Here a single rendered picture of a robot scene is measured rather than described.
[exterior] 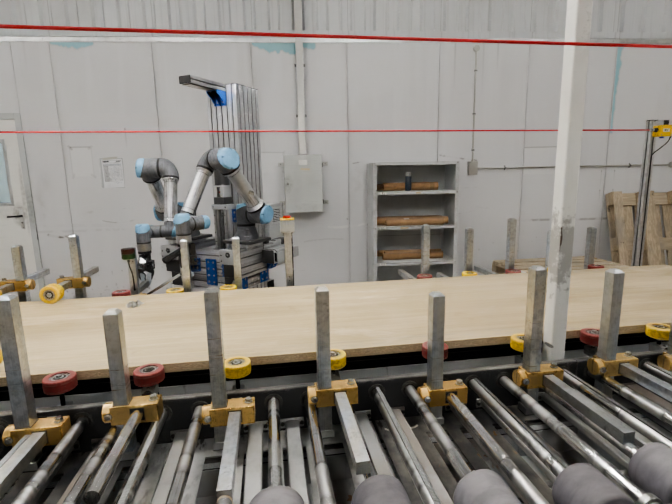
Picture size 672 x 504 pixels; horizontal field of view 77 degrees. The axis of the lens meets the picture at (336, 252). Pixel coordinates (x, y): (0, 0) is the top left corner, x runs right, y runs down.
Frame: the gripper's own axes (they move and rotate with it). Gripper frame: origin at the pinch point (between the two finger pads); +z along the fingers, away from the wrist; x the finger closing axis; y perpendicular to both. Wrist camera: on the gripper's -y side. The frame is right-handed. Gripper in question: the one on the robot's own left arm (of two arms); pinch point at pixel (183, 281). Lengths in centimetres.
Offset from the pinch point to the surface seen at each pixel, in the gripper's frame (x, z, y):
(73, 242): 4, -25, -47
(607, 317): -162, -10, 95
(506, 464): -175, 8, 36
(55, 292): -13, -5, -55
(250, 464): -138, 15, -9
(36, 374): -92, 0, -54
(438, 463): -158, 18, 33
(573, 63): -149, -84, 89
